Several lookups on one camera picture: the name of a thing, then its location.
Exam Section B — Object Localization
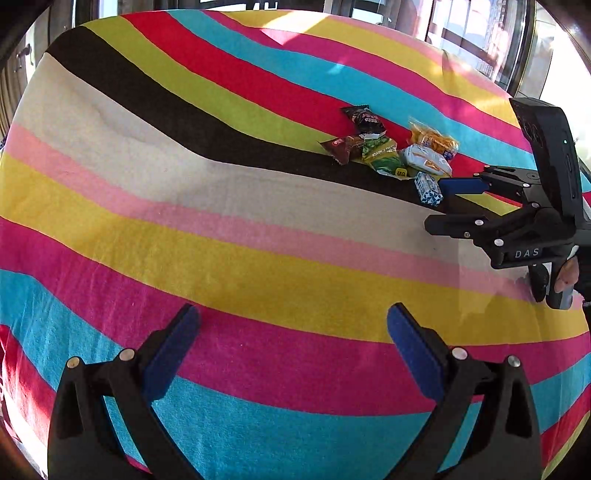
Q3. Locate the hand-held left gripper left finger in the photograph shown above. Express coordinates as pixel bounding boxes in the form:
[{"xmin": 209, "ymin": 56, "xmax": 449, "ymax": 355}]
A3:
[{"xmin": 47, "ymin": 303, "xmax": 204, "ymax": 480}]

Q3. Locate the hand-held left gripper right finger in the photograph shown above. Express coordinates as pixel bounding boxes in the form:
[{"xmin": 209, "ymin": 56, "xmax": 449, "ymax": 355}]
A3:
[{"xmin": 387, "ymin": 302, "xmax": 543, "ymax": 480}]

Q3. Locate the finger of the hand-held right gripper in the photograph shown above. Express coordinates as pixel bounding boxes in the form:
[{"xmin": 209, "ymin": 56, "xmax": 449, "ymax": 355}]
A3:
[
  {"xmin": 424, "ymin": 205, "xmax": 543, "ymax": 252},
  {"xmin": 438, "ymin": 166, "xmax": 541, "ymax": 208}
]

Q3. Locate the small blue white packet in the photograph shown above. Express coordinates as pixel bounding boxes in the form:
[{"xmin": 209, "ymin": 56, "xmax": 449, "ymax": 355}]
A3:
[{"xmin": 413, "ymin": 172, "xmax": 444, "ymax": 207}]

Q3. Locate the brown chocolate bar packet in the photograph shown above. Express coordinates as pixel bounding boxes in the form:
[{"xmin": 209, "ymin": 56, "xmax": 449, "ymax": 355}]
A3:
[{"xmin": 318, "ymin": 135, "xmax": 365, "ymax": 164}]

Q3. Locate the person's right hand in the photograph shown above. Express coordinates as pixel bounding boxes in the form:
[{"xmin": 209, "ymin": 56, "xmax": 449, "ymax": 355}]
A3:
[{"xmin": 553, "ymin": 257, "xmax": 581, "ymax": 295}]

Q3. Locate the white orange snack packet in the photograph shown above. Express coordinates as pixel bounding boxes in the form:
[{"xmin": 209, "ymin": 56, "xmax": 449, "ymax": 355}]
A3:
[{"xmin": 399, "ymin": 144, "xmax": 454, "ymax": 178}]

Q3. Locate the green pea packet yellow label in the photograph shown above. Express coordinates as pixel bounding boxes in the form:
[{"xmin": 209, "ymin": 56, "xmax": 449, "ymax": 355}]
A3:
[{"xmin": 359, "ymin": 131, "xmax": 414, "ymax": 182}]

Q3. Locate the striped tablecloth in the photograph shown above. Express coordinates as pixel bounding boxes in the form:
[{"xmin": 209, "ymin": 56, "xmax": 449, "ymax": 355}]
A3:
[{"xmin": 0, "ymin": 8, "xmax": 591, "ymax": 480}]

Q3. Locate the dark brown snack packet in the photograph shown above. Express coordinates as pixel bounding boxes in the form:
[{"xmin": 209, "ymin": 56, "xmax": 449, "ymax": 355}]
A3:
[{"xmin": 341, "ymin": 104, "xmax": 386, "ymax": 136}]

